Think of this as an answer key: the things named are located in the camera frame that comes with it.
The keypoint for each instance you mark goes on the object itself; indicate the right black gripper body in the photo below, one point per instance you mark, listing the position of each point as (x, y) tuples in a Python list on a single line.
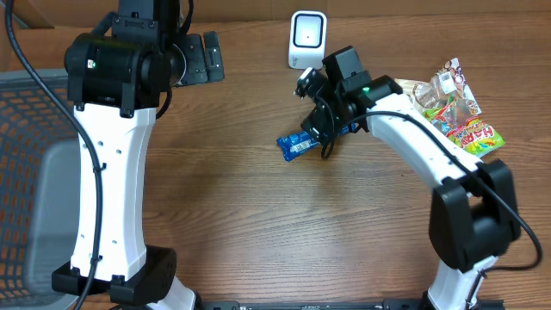
[(326, 117)]

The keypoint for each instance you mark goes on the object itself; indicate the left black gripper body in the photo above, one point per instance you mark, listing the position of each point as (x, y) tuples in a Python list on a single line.
[(191, 61)]

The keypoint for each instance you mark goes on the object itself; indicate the blue oreo packet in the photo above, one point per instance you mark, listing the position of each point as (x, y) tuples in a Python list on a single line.
[(297, 144)]

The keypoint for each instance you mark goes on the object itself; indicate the beige cookie snack bag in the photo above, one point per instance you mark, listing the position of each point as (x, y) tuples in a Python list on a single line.
[(448, 82)]

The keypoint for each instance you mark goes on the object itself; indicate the green snack bag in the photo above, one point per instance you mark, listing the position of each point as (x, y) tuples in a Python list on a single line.
[(459, 121)]

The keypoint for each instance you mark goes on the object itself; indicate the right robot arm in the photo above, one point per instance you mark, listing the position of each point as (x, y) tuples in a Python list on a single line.
[(473, 211)]

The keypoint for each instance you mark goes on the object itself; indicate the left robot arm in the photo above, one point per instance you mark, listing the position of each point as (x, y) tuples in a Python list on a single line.
[(121, 75)]

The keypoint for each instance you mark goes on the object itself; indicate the white barcode scanner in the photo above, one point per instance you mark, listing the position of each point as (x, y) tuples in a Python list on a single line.
[(307, 38)]

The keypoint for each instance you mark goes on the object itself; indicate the grey plastic mesh basket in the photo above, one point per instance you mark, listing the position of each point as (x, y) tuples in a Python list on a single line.
[(40, 183)]

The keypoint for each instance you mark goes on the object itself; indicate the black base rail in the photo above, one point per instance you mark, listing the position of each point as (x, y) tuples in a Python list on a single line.
[(389, 304)]

